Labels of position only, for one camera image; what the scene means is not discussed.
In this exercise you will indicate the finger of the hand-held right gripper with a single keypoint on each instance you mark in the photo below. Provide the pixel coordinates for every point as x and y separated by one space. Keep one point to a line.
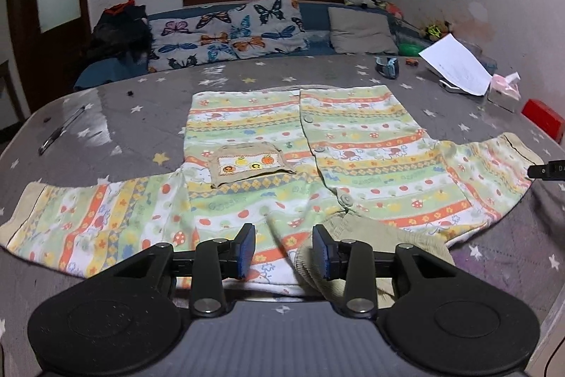
547 170

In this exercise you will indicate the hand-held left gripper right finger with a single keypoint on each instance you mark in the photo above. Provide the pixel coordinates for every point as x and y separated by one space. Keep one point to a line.
321 254

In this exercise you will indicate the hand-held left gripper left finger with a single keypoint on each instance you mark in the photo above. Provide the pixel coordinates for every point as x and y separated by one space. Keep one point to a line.
246 253

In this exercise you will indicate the striped patterned child's shirt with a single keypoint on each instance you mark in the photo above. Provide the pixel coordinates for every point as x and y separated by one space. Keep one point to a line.
362 156

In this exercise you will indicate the red box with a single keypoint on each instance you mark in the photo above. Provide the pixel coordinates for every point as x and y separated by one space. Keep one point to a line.
540 116

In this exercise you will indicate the pink tissue pack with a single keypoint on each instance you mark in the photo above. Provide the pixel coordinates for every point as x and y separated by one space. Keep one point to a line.
503 92

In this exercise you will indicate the white flat object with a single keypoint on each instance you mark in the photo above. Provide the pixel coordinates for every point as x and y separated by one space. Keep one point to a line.
450 87

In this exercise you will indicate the white paper sheet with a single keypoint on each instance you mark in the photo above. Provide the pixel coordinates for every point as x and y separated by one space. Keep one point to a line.
457 63

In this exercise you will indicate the grey star-print bed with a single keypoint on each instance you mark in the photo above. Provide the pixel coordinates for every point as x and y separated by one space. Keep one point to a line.
145 116

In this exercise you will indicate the small orange toy car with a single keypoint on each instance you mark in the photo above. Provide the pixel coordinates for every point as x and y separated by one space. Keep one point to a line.
412 61

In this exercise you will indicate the yellow green plush toy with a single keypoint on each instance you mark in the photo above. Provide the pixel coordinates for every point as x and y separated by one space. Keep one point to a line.
435 30

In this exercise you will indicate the blue smart watch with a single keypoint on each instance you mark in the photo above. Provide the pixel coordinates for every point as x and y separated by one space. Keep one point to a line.
388 67

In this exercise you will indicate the butterfly print pillow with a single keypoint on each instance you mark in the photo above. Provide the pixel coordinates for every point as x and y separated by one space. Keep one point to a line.
229 32

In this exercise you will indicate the black pen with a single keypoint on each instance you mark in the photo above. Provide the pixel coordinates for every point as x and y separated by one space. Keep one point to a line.
62 130

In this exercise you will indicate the blue bedding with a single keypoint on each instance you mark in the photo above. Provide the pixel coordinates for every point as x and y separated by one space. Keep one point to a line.
110 72

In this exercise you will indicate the beige pillow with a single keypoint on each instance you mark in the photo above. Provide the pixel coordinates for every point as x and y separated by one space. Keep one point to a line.
359 30

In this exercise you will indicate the colourful plush toys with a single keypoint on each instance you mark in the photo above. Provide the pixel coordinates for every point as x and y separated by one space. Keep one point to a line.
386 7

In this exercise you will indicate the dark clothing pile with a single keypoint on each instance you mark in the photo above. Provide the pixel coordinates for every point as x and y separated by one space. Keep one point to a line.
117 30

